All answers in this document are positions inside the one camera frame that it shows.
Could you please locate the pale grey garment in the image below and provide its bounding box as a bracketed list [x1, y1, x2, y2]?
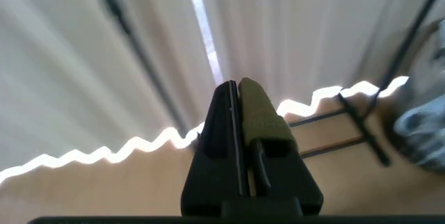
[394, 102, 445, 170]

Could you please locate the black clothes rack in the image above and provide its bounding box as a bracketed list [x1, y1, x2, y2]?
[90, 0, 445, 168]

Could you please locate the beige curtain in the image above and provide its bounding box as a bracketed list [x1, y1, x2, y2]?
[0, 0, 445, 183]

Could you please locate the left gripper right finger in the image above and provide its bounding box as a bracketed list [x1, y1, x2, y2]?
[248, 139, 324, 216]

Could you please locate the green shirt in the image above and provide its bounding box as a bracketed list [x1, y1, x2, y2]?
[238, 77, 299, 148]

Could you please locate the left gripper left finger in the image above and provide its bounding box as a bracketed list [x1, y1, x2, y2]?
[180, 80, 250, 216]

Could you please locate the white laundry basket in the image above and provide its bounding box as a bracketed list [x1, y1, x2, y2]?
[380, 18, 445, 175]

